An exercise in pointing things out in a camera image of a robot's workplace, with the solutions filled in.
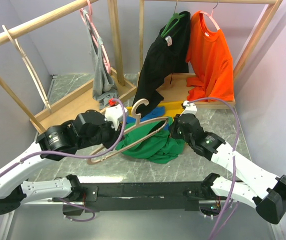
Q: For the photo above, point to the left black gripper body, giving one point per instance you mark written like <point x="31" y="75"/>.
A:
<point x="107" y="135"/>

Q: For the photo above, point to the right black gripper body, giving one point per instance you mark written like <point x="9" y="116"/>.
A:
<point x="176" y="132"/>

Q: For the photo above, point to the green tank top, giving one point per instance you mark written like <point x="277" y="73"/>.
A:
<point x="159" y="148"/>

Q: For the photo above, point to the wooden hanger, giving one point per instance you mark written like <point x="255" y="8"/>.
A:
<point x="30" y="69"/>
<point x="138" y="124"/>

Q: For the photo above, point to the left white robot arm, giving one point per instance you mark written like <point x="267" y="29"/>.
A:
<point x="88" y="129"/>

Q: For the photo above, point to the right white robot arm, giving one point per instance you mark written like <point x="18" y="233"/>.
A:
<point x="257" y="188"/>

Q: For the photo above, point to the grey tank top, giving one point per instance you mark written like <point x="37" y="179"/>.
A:
<point x="104" y="87"/>

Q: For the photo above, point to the pink hanger right rack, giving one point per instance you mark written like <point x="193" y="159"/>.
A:
<point x="210" y="16"/>

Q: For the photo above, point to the pink hanger rack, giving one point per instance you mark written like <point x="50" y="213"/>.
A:
<point x="94" y="37"/>
<point x="210" y="16"/>

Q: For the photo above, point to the pink hanger left rack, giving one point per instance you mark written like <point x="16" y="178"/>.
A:
<point x="94" y="37"/>

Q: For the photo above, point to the yellow plastic tray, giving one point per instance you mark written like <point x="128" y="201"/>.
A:
<point x="172" y="108"/>

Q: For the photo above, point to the blue garment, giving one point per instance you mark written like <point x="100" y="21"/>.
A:
<point x="155" y="113"/>

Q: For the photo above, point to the left wooden clothes rack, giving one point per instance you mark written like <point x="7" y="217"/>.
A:
<point x="80" y="99"/>

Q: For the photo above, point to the wooden clothes rack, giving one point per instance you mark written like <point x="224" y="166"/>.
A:
<point x="80" y="99"/>
<point x="177" y="91"/>

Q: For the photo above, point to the right wooden clothes rack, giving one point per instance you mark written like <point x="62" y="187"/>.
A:
<point x="177" y="91"/>

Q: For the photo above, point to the black t-shirt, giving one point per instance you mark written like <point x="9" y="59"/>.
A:
<point x="162" y="60"/>

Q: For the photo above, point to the orange t-shirt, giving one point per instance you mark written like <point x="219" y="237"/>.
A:
<point x="211" y="61"/>

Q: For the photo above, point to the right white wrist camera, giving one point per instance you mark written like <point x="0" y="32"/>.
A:
<point x="188" y="108"/>

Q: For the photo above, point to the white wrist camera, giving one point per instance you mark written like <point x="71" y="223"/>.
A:
<point x="188" y="108"/>
<point x="114" y="113"/>

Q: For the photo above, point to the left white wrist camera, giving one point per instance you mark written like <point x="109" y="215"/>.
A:
<point x="114" y="113"/>

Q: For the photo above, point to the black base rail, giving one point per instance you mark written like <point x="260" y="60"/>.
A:
<point x="133" y="196"/>

